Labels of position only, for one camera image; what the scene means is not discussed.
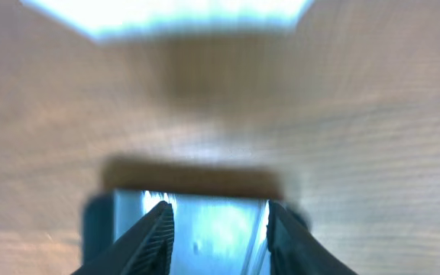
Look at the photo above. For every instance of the white test tube rack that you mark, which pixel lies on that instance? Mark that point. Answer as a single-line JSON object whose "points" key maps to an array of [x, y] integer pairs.
{"points": [[166, 15]]}

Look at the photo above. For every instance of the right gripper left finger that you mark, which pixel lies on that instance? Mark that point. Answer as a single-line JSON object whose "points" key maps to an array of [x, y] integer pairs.
{"points": [[143, 244]]}

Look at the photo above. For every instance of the clear test tube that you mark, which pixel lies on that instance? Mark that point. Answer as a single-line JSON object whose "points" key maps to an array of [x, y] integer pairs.
{"points": [[256, 237]]}

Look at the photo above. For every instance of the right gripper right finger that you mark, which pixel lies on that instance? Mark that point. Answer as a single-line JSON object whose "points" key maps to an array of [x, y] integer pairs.
{"points": [[296, 248]]}

